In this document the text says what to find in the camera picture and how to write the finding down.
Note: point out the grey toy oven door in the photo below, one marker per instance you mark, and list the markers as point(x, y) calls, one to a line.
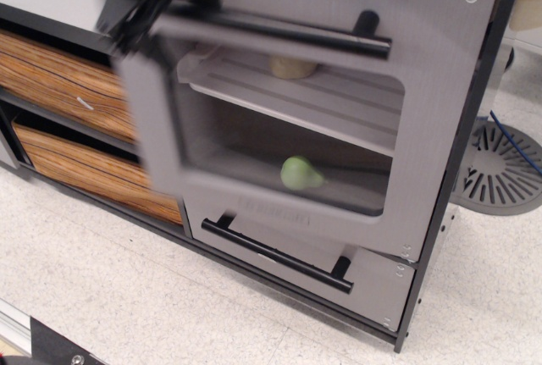
point(215, 154)

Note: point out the black oven door handle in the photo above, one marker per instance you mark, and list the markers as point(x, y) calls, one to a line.
point(362, 39)

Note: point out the grey oven rack shelf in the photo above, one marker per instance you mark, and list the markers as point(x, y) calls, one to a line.
point(360, 108)

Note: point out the grey lower oven drawer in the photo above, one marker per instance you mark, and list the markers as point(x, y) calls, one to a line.
point(380, 285)

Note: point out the upper wood grain bin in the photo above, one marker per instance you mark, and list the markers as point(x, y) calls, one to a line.
point(63, 83)

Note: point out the wood grain bin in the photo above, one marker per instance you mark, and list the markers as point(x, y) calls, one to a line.
point(63, 83)
point(78, 160)

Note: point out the beige toy potato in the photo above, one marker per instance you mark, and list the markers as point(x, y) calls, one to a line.
point(291, 68)

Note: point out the lower wood grain bin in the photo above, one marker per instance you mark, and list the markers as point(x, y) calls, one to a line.
point(78, 160)

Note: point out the green toy pear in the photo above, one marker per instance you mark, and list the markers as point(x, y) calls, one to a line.
point(297, 173)

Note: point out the grey round slotted base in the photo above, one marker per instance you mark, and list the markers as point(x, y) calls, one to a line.
point(500, 173)

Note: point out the black drawer handle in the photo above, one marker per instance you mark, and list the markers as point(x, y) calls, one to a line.
point(334, 279)

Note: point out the black toy kitchen frame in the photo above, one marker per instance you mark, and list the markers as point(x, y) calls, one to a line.
point(442, 216)

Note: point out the aluminium rail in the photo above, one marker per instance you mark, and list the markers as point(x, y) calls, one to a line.
point(15, 330)

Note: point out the black base plate with screw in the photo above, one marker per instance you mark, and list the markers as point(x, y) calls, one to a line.
point(50, 347)

